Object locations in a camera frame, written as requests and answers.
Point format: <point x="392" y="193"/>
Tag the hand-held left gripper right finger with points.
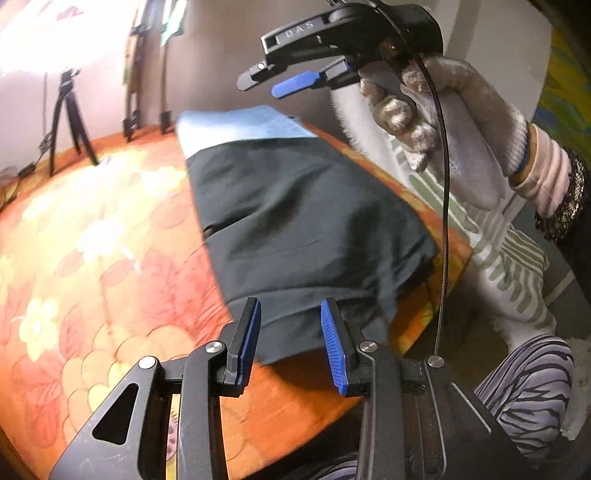
<point x="332" y="341"/>

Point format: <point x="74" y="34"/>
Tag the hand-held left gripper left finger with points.
<point x="249" y="341"/>

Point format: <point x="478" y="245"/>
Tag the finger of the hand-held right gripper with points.
<point x="295" y="85"/>
<point x="277" y="50"/>

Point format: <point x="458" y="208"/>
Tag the dark green pants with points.
<point x="300" y="221"/>

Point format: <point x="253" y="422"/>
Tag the person's right hand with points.
<point x="461" y="115"/>

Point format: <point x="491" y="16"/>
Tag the light blue folded towel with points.
<point x="231" y="127"/>

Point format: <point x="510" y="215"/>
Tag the patterned hanging cloth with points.
<point x="173" y="23"/>

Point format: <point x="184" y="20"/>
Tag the tall brown tripod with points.
<point x="130" y="124"/>

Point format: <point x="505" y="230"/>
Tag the orange floral bed sheet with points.
<point x="92" y="277"/>

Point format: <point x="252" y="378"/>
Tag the yellow green patterned fabric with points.
<point x="568" y="92"/>

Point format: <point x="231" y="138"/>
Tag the green striped white pillow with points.
<point x="508" y="277"/>

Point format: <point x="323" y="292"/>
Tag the person's striped trouser leg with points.
<point x="521" y="392"/>

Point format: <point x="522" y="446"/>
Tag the small black tripod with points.
<point x="64" y="106"/>

